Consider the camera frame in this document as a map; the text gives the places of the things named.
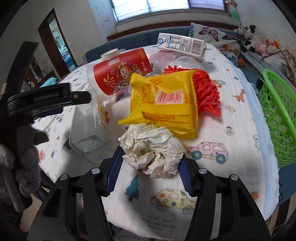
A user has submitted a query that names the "white milk carton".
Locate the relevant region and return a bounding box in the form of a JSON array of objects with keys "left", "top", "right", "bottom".
[{"left": 157, "top": 33, "right": 207, "bottom": 61}]

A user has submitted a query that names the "green plastic basket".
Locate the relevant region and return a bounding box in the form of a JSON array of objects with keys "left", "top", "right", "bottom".
[{"left": 258, "top": 69, "right": 296, "bottom": 168}]

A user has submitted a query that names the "clear square plastic bottle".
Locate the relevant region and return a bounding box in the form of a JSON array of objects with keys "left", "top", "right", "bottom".
[{"left": 69, "top": 95, "right": 110, "bottom": 154}]

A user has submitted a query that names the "pink plush toy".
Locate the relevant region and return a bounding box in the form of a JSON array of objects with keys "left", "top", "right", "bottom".
[{"left": 255, "top": 43, "right": 267, "bottom": 55}]

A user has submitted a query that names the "white paper tissue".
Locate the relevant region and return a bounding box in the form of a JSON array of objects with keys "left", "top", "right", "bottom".
[{"left": 118, "top": 123, "right": 185, "bottom": 179}]

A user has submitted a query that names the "black white plush toy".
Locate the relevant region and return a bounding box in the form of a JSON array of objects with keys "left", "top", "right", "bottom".
[{"left": 234, "top": 24, "right": 257, "bottom": 52}]

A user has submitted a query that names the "printed white table cloth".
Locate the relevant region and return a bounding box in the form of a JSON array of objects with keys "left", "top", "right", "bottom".
[{"left": 34, "top": 44, "right": 279, "bottom": 240}]

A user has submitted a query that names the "butterfly print pillow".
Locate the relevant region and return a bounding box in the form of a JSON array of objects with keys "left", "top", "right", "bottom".
[{"left": 189, "top": 23, "right": 241, "bottom": 67}]

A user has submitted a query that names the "dark wooden door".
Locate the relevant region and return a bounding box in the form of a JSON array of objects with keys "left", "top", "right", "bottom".
[{"left": 38, "top": 9, "right": 77, "bottom": 79}]

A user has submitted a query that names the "white paper cup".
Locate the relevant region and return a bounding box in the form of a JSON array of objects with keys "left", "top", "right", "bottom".
[{"left": 101, "top": 48, "right": 120, "bottom": 61}]

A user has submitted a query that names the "red paper cup with lid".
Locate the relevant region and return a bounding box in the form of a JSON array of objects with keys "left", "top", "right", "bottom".
[{"left": 87, "top": 48, "right": 152, "bottom": 100}]

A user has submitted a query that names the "window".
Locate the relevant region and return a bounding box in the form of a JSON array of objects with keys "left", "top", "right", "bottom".
[{"left": 111, "top": 0, "right": 226, "bottom": 22}]

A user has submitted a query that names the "red foam fruit net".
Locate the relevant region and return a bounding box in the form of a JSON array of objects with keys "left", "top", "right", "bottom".
[{"left": 164, "top": 65, "right": 222, "bottom": 117}]

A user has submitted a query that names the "clear plastic lid container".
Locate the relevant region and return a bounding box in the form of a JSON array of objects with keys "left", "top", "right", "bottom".
[{"left": 148, "top": 51, "right": 204, "bottom": 76}]

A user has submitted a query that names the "orange fox plush toy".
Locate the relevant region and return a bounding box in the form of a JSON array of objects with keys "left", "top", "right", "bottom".
[{"left": 266, "top": 39, "right": 280, "bottom": 54}]

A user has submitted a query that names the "yellow snack wrapper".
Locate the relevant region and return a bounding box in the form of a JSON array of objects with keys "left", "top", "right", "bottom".
[{"left": 118, "top": 70, "right": 198, "bottom": 138}]

